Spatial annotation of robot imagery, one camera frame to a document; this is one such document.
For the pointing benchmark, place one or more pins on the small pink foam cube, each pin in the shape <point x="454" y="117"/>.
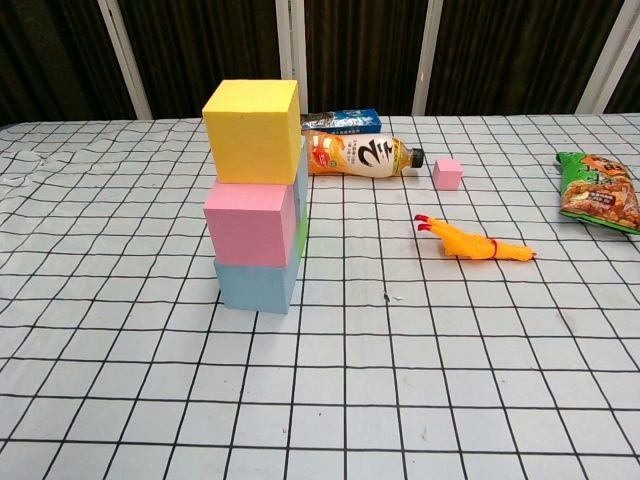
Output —
<point x="446" y="175"/>

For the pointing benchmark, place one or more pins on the orange drink bottle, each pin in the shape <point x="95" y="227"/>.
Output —
<point x="360" y="155"/>

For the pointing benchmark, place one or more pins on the white frame post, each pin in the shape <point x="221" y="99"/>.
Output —
<point x="291" y="45"/>
<point x="125" y="65"/>
<point x="598" y="60"/>
<point x="428" y="60"/>

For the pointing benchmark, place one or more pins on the yellow rubber chicken toy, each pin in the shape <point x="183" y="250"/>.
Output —
<point x="475" y="246"/>

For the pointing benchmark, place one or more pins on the blue cookie box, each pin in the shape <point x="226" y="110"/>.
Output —
<point x="350" y="122"/>

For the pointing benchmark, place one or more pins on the green snack bag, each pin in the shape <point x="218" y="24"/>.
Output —
<point x="595" y="195"/>

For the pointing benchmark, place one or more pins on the blue foam cube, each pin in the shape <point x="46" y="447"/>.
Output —
<point x="252" y="286"/>

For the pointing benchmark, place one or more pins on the checkered white tablecloth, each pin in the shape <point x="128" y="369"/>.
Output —
<point x="400" y="375"/>

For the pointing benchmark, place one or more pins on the yellow foam block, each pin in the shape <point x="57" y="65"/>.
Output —
<point x="250" y="135"/>

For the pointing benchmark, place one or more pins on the green foam cube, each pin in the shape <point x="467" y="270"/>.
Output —
<point x="299" y="242"/>

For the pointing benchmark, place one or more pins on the large pink foam cube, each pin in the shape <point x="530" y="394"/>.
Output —
<point x="245" y="225"/>

